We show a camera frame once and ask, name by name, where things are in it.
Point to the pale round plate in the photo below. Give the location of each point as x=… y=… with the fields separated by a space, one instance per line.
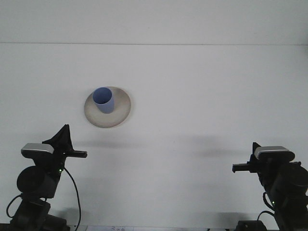
x=120 y=113

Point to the pale blue cup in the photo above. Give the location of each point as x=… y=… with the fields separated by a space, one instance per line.
x=104 y=101

